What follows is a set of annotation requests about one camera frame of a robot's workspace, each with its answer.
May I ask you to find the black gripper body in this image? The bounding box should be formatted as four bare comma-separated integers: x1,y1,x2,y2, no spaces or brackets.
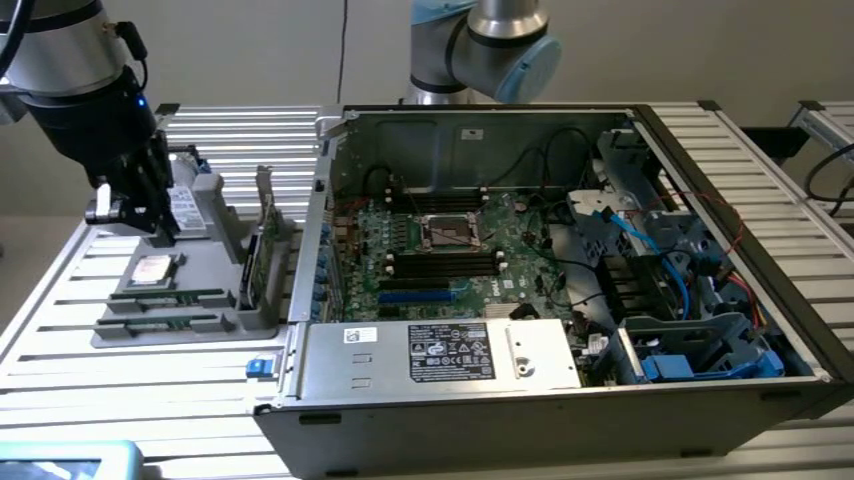
17,63,164,187

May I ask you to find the green RAM stick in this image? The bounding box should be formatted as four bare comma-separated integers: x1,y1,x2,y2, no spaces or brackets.
108,286,229,307
94,313,227,333

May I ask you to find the black RAM slot bank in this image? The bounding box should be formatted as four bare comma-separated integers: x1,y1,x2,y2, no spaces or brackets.
384,186,489,212
384,251,503,277

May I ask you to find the disk drive with white labels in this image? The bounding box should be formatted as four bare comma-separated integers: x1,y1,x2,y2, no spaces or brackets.
164,184,207,232

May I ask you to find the CPU chip with silver lid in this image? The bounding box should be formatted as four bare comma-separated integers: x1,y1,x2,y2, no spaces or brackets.
128,254,180,292

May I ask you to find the grey parts rack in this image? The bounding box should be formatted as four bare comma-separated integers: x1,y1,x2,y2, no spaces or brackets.
88,144,303,350

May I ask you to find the blue case latch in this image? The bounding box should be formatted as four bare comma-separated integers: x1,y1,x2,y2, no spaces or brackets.
243,353,276,380

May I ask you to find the black expansion slot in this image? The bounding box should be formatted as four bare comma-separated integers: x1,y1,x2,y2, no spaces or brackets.
377,277,452,292

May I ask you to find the blue expansion slot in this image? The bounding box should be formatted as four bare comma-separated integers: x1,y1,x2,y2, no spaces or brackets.
376,290,451,306

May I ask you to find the silver power supply unit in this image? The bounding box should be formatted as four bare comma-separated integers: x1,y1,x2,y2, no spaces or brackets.
291,318,583,402

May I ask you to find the teal plastic box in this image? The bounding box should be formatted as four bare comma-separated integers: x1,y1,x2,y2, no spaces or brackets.
0,439,145,480

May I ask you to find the green Dell motherboard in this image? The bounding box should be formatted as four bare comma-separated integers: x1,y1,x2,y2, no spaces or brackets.
324,191,576,324

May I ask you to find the metal drive cage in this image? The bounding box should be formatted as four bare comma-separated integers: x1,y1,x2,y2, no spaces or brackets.
564,127,722,261

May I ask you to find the open black PC case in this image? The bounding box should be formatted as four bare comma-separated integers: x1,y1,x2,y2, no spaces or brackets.
251,102,854,480

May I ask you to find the grey and blue disk bay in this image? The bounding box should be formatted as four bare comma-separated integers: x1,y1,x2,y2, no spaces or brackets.
611,309,783,386

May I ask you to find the metal slat side table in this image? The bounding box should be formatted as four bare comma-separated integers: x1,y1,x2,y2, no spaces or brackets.
784,99,854,166

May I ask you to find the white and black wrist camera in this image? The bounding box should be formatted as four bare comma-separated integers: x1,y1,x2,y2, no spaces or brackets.
82,183,159,236

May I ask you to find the graphics card with metal bracket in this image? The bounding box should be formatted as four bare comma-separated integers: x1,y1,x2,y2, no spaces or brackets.
237,163,284,312

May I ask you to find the black wrist cable with plug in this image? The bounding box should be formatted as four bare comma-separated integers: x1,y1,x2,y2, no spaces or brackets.
110,20,151,99

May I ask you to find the thin black hanging wall cable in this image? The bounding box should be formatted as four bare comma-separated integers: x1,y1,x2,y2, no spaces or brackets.
335,0,351,104

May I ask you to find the CPU socket with metal frame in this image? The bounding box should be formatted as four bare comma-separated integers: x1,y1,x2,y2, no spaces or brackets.
407,211,487,254

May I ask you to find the blue SATA wire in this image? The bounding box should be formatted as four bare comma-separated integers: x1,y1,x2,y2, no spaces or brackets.
598,208,696,321

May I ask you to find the thin red wire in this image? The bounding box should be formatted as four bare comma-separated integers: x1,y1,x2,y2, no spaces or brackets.
656,183,750,257

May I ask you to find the thick black looped cable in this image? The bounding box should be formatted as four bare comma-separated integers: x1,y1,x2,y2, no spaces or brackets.
802,141,854,217

